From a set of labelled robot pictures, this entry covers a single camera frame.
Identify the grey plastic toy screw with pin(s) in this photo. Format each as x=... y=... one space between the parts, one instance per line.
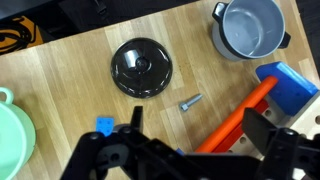
x=190 y=102

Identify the grey toy pot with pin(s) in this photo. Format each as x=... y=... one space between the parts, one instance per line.
x=253 y=26

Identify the blue studded brick plate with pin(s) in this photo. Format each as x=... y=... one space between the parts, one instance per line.
x=104 y=125

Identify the mint green bowl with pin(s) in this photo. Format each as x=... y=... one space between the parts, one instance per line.
x=13 y=140

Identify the wooden toy board blue ends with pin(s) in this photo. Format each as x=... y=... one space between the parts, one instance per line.
x=290 y=86

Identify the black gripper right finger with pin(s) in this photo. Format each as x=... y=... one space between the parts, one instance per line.
x=286 y=153

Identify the black round pot lid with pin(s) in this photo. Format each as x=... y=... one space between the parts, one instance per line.
x=141 y=68

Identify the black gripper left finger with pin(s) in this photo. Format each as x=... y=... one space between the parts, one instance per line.
x=100 y=156

